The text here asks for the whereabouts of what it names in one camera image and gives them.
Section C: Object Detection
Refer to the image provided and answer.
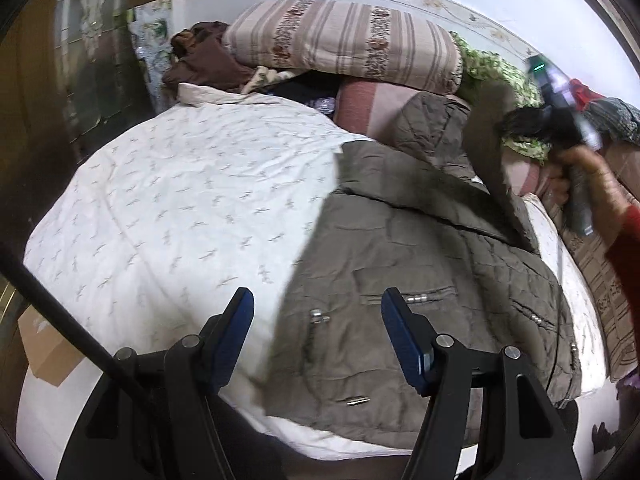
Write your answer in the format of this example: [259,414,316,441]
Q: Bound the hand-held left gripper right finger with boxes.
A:
[381,287,583,480]

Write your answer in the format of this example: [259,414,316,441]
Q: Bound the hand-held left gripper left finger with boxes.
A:
[57,287,256,480]

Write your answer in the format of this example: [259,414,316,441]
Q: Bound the olive quilted jacket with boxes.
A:
[265,87,583,448]

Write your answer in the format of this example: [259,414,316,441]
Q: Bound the person's right forearm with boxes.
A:
[585,160,640,311]

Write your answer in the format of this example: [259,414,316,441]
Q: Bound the black clothes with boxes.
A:
[265,72,341,111]

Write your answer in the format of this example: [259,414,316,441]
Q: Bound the brown clothes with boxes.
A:
[162,21,256,93]

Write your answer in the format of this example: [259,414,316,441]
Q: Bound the person's right hand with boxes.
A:
[545,147,608,211]

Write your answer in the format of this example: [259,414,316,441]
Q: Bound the red cloth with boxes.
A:
[570,79,601,111]

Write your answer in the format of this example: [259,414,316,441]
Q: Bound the houndstooth garment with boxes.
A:
[587,97,640,146]

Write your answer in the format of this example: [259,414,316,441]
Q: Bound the green patterned cloth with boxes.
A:
[450,30,551,161]

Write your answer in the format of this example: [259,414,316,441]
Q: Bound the white leaf-print bed sheet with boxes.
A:
[22,82,608,461]

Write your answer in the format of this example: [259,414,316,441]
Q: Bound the cardboard box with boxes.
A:
[17,305,86,388]

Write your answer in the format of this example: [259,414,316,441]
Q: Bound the pink quilted cushion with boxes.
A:
[334,80,543,201]

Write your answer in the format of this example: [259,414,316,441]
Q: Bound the striped beige pillow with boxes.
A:
[222,0,463,96]

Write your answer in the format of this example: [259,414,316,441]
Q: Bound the purple cloth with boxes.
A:
[616,367,640,396]

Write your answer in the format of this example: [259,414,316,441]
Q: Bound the cream cloth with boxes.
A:
[242,66,291,95]

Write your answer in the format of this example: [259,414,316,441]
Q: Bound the floral plastic bag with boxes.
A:
[131,0,173,111]

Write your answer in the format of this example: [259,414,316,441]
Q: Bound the wooden wardrobe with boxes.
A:
[0,0,173,161]

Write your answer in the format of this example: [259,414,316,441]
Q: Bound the black cable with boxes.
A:
[0,242,166,441]

